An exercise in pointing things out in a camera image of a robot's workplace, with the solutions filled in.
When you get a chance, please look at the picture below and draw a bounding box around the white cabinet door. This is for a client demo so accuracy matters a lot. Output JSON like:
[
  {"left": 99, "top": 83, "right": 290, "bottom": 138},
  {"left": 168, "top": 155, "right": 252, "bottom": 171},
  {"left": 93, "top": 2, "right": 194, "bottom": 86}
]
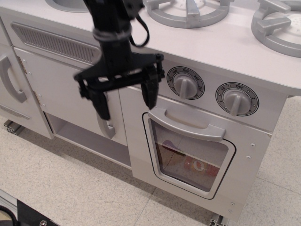
[{"left": 13, "top": 46, "right": 128, "bottom": 145}]

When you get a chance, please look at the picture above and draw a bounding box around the white left appliance door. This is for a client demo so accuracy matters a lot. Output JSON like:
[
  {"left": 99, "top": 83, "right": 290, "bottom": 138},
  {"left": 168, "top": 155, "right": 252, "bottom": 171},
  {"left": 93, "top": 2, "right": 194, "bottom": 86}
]
[{"left": 0, "top": 45, "right": 53, "bottom": 139}]

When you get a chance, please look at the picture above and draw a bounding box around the silver centre stove burner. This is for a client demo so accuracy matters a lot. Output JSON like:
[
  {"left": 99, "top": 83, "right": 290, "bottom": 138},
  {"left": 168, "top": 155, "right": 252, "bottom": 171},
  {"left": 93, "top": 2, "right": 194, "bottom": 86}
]
[{"left": 143, "top": 0, "right": 233, "bottom": 29}]

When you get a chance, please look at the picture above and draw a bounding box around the silver right stove burner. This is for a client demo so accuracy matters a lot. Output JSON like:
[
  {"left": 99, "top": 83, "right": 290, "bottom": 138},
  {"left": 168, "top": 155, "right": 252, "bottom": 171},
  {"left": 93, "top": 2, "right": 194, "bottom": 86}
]
[{"left": 251, "top": 0, "right": 301, "bottom": 58}]

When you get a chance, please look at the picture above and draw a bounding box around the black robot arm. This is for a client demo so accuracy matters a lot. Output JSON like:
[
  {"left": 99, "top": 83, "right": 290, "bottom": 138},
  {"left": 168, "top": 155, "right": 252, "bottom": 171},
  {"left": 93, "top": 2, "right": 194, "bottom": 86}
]
[{"left": 74, "top": 0, "right": 165, "bottom": 120}]

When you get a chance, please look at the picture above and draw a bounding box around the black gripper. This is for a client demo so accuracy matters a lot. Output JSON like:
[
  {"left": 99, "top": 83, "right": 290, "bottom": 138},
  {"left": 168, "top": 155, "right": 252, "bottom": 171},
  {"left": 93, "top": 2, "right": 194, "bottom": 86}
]
[{"left": 74, "top": 39, "right": 164, "bottom": 121}]

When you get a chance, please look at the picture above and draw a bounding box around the aluminium frame rail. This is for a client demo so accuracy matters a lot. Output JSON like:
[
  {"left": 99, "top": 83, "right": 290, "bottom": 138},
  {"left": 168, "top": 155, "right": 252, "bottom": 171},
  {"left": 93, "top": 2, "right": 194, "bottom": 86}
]
[
  {"left": 209, "top": 213, "right": 230, "bottom": 226},
  {"left": 4, "top": 120, "right": 24, "bottom": 136}
]

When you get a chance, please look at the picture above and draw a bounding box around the orange toy can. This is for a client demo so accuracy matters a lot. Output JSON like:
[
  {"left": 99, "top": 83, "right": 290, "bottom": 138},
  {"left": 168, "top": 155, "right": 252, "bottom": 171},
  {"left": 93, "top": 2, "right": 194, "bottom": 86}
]
[{"left": 184, "top": 156, "right": 208, "bottom": 174}]

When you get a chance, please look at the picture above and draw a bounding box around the silver stove burner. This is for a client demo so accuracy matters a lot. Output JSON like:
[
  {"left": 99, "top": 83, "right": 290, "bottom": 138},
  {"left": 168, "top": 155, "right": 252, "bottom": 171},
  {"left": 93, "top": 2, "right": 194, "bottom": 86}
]
[
  {"left": 251, "top": 0, "right": 301, "bottom": 58},
  {"left": 143, "top": 0, "right": 233, "bottom": 29}
]

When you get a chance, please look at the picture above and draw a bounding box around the grey stove knob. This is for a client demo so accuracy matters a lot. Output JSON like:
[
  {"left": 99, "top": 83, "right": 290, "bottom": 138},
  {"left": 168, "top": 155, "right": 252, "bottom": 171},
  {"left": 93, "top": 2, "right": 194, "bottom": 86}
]
[
  {"left": 215, "top": 82, "right": 259, "bottom": 117},
  {"left": 167, "top": 66, "right": 205, "bottom": 100}
]

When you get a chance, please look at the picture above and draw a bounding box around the black cable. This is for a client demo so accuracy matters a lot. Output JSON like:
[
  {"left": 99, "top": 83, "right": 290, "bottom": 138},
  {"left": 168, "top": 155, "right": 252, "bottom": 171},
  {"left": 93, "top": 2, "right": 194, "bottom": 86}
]
[{"left": 0, "top": 204, "right": 18, "bottom": 226}]

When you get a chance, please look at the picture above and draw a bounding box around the white oven door with window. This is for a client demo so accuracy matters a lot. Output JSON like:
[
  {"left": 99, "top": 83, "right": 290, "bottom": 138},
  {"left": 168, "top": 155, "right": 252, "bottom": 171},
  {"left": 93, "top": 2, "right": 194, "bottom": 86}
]
[{"left": 119, "top": 87, "right": 271, "bottom": 221}]

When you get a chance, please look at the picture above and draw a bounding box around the aluminium frame rail left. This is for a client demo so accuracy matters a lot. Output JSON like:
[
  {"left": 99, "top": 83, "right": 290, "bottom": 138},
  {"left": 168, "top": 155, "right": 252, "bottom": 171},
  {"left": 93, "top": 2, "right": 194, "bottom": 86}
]
[{"left": 4, "top": 120, "right": 24, "bottom": 136}]

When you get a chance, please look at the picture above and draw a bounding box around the silver left door handle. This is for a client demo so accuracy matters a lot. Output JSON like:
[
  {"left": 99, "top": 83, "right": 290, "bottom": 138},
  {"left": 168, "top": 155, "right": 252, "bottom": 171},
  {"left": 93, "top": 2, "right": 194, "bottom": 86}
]
[{"left": 0, "top": 55, "right": 27, "bottom": 104}]

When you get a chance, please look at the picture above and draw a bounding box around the brown toy food item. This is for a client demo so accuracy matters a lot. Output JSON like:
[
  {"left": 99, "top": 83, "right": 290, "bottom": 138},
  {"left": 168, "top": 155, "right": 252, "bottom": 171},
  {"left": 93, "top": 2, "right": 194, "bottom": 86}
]
[{"left": 156, "top": 140, "right": 186, "bottom": 171}]

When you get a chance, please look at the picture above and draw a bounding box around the right grey stove knob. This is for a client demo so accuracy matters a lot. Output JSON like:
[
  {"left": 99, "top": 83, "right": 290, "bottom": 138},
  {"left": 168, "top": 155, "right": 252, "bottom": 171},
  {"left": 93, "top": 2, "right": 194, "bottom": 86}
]
[{"left": 215, "top": 82, "right": 259, "bottom": 117}]

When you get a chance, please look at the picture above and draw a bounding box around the aluminium frame rail right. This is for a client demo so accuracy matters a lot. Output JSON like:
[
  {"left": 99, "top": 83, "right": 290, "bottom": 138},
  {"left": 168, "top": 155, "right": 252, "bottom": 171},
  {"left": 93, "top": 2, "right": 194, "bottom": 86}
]
[{"left": 209, "top": 213, "right": 230, "bottom": 226}]

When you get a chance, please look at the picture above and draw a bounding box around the silver cabinet door handle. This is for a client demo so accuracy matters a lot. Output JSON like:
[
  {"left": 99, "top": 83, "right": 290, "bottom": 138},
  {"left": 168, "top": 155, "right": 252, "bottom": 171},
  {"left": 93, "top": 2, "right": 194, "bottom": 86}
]
[{"left": 97, "top": 92, "right": 116, "bottom": 139}]

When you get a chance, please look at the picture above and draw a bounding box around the white toy kitchen unit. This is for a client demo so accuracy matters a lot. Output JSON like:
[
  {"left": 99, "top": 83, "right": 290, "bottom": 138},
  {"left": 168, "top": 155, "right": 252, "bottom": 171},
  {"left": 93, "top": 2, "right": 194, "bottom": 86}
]
[{"left": 0, "top": 0, "right": 301, "bottom": 221}]

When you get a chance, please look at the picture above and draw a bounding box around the middle grey stove knob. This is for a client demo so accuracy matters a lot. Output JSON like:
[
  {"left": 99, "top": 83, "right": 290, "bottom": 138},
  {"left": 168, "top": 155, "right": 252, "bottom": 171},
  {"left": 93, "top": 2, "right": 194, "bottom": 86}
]
[{"left": 167, "top": 66, "right": 205, "bottom": 100}]

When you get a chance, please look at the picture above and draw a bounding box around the red toy item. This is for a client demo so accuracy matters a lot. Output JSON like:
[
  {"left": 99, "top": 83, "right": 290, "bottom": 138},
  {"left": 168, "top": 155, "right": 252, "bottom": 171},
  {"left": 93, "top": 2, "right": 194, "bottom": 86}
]
[{"left": 205, "top": 164, "right": 220, "bottom": 180}]

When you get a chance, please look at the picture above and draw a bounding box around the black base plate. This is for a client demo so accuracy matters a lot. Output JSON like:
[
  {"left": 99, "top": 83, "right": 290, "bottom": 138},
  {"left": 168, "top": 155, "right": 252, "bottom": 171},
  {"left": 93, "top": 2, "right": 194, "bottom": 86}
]
[{"left": 17, "top": 200, "right": 59, "bottom": 226}]

